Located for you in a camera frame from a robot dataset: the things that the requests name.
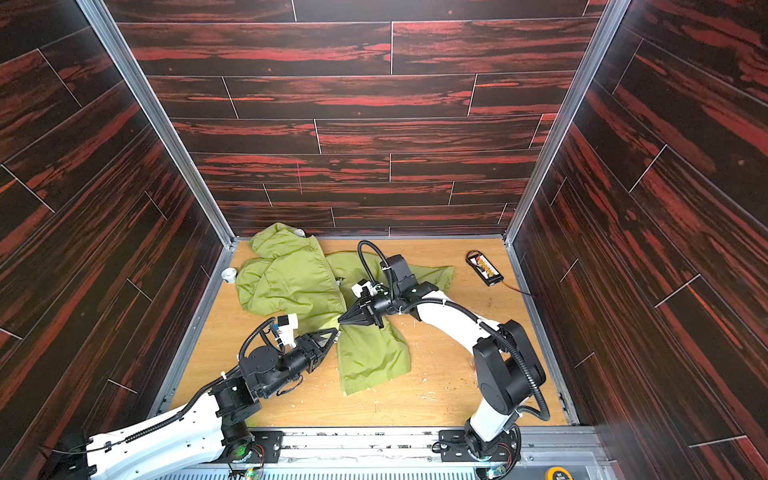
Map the green zip-up jacket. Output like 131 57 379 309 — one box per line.
235 222 456 397

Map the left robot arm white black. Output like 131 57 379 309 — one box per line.
40 328 339 479

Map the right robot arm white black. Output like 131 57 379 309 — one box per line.
339 255 551 460

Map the black battery pack with label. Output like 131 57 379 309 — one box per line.
465 250 504 287

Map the yellow round tape measure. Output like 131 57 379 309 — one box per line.
545 466 574 480

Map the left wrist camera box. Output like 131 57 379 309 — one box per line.
275 314 298 348

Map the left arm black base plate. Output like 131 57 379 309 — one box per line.
232 429 285 464

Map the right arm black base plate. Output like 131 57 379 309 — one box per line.
431 429 521 463

